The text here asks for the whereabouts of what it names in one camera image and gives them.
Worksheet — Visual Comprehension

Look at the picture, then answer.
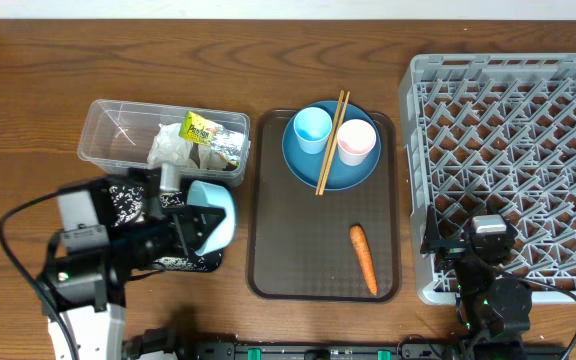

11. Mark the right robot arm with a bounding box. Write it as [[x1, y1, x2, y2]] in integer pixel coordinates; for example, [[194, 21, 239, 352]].
[[420, 205, 532, 359]]

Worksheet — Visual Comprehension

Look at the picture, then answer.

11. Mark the brown serving tray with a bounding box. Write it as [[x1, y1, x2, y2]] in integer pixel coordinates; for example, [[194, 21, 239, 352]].
[[247, 110, 401, 303]]

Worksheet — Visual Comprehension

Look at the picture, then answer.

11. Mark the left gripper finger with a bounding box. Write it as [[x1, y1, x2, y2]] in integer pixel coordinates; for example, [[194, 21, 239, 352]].
[[173, 217, 208, 256], [170, 204, 226, 220]]

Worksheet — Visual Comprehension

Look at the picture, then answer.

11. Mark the light blue rice bowl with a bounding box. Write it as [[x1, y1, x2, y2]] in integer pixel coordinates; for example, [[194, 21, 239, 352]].
[[187, 180, 236, 256]]

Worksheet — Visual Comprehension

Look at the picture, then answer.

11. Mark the clear plastic bin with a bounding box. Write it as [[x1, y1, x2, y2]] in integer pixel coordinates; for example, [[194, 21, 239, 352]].
[[78, 99, 250, 187]]

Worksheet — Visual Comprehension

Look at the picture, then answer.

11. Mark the right wooden chopstick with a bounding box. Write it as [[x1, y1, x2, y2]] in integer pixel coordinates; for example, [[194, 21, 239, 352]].
[[317, 91, 350, 196]]

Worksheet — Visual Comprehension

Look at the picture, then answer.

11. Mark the pink cup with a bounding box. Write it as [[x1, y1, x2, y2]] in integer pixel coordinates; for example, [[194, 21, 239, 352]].
[[337, 119, 377, 166]]

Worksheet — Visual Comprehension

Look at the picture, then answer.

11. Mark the orange carrot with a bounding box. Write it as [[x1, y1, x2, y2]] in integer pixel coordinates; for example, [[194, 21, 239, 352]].
[[349, 225, 378, 296]]

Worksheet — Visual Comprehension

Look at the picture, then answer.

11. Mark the black plastic tray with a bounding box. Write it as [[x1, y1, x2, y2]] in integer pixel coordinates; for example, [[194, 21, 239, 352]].
[[97, 172, 236, 273]]

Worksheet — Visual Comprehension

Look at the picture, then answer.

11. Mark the green yellow snack wrapper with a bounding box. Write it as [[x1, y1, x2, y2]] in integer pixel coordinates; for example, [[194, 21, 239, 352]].
[[179, 111, 244, 166]]

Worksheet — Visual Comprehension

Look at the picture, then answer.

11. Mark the white tissue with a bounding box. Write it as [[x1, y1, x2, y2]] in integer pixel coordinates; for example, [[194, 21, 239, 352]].
[[147, 123, 228, 171]]

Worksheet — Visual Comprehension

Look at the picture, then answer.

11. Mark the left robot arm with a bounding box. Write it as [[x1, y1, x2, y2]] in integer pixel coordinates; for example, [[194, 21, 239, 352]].
[[37, 170, 236, 359]]

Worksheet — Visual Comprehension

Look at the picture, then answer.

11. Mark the grey dishwasher rack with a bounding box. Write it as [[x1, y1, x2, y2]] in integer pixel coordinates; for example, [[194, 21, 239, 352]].
[[398, 53, 576, 304]]

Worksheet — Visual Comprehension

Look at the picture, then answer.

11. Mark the dark blue plate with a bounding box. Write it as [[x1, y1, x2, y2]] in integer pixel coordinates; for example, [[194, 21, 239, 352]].
[[282, 104, 381, 191]]

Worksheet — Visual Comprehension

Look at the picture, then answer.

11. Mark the light blue cup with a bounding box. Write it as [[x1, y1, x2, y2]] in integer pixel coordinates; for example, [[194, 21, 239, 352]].
[[293, 107, 332, 154]]

